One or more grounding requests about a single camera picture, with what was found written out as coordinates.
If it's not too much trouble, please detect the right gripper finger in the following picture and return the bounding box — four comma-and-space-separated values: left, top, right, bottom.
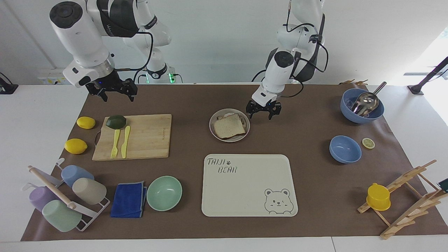
86, 85, 108, 103
119, 78, 138, 103

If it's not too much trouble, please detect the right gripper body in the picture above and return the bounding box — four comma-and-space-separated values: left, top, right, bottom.
85, 71, 124, 95

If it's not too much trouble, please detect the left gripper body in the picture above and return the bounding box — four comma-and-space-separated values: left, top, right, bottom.
250, 97, 280, 112

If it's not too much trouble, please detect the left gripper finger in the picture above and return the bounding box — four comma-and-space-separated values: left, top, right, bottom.
246, 101, 261, 119
266, 101, 282, 121

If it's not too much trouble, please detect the grey round plate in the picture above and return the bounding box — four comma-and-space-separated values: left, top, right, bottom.
209, 108, 251, 143

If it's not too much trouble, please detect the bread slice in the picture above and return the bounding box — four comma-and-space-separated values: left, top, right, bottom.
213, 113, 247, 140

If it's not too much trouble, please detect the yellow lemon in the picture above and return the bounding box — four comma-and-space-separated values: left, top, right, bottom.
77, 116, 96, 130
64, 138, 88, 155

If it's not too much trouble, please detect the dark green lime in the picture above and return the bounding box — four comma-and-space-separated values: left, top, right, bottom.
105, 115, 127, 130

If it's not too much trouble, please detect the white power strip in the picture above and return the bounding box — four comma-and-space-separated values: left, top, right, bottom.
36, 68, 71, 85

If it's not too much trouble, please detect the wooden cutting board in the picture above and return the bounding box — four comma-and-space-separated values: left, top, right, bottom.
92, 114, 173, 162

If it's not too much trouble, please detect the yellow plastic fork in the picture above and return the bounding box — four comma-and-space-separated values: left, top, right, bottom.
110, 129, 121, 159

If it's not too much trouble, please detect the yellow plastic knife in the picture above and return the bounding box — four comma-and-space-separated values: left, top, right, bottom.
121, 125, 131, 159

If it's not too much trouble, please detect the large blue bowl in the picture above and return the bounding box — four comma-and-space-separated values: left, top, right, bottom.
340, 88, 385, 124

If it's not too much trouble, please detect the cream tray with bear print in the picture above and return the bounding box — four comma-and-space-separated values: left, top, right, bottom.
201, 154, 299, 217

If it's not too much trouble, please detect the small blue bowl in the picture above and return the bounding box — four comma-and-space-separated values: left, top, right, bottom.
329, 135, 362, 164

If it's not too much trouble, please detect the light blue cup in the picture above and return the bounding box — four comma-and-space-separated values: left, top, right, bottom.
61, 164, 95, 188

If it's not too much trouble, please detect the metal scoop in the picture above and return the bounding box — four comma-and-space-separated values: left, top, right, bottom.
351, 81, 387, 116

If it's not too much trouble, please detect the black stand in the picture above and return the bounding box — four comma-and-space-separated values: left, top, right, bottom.
0, 72, 19, 95
407, 56, 448, 95

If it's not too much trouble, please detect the beige cup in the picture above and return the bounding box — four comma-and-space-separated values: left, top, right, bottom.
72, 177, 107, 205

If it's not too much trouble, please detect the white cup rack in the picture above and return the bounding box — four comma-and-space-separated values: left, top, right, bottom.
21, 158, 111, 232

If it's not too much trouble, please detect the blue folded cloth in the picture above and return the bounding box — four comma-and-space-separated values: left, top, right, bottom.
110, 181, 148, 219

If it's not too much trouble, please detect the light green bowl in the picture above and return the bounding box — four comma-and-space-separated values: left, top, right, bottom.
146, 175, 183, 212

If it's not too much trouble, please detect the purple cup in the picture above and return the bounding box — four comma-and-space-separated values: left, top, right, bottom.
29, 186, 60, 212

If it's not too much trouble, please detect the light green cup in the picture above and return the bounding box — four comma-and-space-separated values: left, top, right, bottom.
42, 199, 83, 233

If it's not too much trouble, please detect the yellow plastic cup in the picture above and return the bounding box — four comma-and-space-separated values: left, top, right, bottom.
366, 182, 391, 212

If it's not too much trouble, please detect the wooden drying rack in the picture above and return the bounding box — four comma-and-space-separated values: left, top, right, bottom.
357, 160, 448, 240

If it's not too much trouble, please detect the black cable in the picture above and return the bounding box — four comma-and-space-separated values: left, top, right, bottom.
284, 22, 330, 83
279, 79, 305, 99
114, 31, 155, 84

